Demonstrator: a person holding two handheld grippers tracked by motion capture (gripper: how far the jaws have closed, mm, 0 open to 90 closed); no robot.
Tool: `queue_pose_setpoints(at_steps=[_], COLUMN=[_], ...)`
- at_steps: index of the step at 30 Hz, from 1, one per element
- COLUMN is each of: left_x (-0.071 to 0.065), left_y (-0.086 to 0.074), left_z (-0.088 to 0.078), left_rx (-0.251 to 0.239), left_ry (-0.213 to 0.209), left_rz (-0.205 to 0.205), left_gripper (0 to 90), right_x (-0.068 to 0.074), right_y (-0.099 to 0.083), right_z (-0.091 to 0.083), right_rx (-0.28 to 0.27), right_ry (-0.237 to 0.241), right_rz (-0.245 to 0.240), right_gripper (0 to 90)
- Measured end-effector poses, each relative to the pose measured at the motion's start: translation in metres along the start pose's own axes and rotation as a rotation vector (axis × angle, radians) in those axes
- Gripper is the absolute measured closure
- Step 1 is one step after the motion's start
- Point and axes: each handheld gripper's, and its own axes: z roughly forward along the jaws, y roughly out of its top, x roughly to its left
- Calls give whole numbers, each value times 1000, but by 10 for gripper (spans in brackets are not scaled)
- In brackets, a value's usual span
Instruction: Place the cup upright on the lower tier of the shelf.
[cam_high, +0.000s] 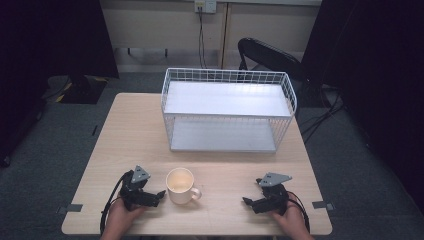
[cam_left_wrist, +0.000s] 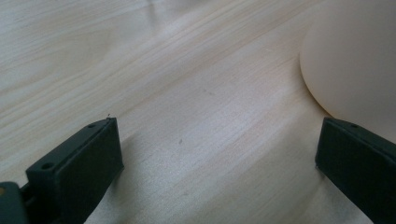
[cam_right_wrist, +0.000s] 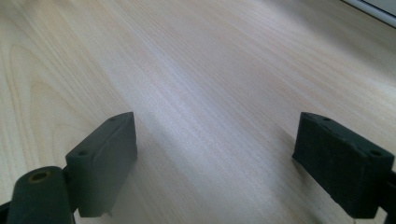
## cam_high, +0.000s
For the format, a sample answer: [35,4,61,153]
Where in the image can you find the white wall socket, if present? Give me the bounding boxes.
[194,0,218,15]

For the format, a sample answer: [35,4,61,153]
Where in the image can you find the black chair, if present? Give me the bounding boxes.
[236,37,305,82]

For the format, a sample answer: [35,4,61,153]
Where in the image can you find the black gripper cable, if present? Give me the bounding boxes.
[99,170,134,236]
[287,191,311,234]

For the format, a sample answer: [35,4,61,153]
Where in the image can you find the person's right hand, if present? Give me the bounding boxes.
[270,192,316,240]

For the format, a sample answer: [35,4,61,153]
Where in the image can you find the wooden table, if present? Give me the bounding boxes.
[60,92,334,237]

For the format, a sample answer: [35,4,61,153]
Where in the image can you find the grey tape strip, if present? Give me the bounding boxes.
[55,203,84,215]
[311,200,336,211]

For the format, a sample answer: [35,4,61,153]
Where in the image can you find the black floor cables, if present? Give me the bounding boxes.
[299,84,346,145]

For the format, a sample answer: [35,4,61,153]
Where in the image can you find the white cup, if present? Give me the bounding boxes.
[165,167,203,205]

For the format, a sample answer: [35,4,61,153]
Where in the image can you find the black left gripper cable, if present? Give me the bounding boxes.
[99,170,134,236]

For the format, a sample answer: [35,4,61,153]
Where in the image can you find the black stand base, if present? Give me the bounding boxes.
[55,74,110,105]

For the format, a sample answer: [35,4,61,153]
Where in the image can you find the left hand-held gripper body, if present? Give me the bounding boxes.
[119,164,158,212]

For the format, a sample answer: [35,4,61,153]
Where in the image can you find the black curtain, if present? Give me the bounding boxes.
[0,0,120,168]
[301,0,424,214]

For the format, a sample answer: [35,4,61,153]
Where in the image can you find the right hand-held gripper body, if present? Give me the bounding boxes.
[258,172,293,216]

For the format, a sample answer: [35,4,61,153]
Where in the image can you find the white wire shelf rack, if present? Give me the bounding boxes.
[160,67,298,154]

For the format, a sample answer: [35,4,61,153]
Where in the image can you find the black wall socket cable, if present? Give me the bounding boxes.
[197,9,207,70]

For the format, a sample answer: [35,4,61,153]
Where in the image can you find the person's left hand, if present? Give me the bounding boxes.
[100,197,148,240]

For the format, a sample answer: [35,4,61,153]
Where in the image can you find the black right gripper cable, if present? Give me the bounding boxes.
[287,191,311,234]

